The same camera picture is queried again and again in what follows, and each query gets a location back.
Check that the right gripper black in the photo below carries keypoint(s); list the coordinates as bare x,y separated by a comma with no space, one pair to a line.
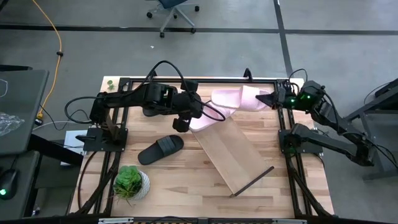
287,101

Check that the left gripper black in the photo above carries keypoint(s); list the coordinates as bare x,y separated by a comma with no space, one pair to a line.
186,107

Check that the black rubber slide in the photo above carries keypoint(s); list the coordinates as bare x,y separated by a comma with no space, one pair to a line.
150,112
160,150

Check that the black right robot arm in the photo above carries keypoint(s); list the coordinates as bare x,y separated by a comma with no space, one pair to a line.
329,140

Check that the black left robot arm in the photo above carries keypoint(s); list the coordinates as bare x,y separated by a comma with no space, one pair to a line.
133,97

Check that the black table clamp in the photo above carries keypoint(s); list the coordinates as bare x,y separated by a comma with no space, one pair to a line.
247,74
153,74

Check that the green succulent in white pot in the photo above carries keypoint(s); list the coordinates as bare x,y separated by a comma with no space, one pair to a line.
129,183

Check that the office chair with castors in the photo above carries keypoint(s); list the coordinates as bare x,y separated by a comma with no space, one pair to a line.
174,12

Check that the grey metal stand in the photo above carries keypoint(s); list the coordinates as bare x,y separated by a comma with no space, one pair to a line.
370,107

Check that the white flat box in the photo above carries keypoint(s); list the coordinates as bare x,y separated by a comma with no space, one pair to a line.
72,140

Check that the black side desk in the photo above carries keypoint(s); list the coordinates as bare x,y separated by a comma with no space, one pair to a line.
53,151

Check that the dark grey laptop with sticker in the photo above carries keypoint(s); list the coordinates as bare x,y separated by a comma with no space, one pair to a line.
21,109

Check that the clear plastic bag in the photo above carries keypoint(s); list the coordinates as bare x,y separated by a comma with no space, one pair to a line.
9,123

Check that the black computer mouse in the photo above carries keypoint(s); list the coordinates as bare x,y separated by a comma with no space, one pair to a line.
8,183

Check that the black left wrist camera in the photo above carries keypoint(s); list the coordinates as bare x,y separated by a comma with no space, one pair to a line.
189,85

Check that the black aluminium table frame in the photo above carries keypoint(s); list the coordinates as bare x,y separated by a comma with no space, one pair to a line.
217,80

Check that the silver metal bracket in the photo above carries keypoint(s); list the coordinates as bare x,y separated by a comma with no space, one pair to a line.
289,221
115,221

